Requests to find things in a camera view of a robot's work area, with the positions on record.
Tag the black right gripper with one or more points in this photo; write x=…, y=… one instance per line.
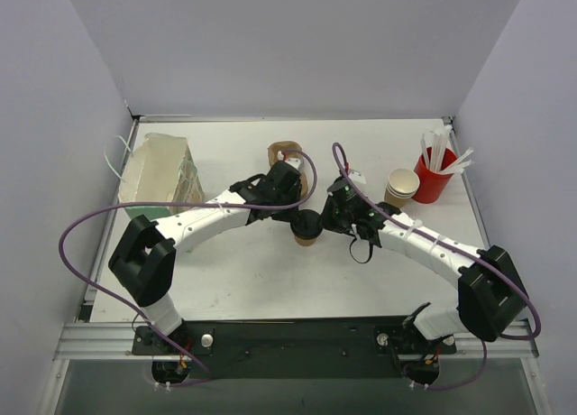
x=334, y=214

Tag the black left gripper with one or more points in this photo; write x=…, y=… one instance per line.
x=283, y=207

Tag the black plastic cup lid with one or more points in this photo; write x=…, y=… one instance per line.
x=306, y=225

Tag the brown paper coffee cup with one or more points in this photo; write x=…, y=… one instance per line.
x=304, y=242

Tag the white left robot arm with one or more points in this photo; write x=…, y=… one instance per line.
x=144, y=259

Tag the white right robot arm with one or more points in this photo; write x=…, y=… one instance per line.
x=490, y=294

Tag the green paper takeout bag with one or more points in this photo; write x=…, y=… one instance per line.
x=161, y=172

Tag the brown pulp cup carrier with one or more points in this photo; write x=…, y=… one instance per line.
x=289, y=151

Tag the stack of paper cups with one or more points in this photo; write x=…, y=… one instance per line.
x=402, y=185

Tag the red straw holder cup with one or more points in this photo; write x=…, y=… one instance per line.
x=431, y=184

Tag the white wrapped straws bundle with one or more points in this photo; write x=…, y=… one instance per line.
x=434, y=159

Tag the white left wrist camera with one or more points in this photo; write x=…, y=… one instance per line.
x=294, y=160

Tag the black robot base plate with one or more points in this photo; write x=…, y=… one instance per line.
x=301, y=348

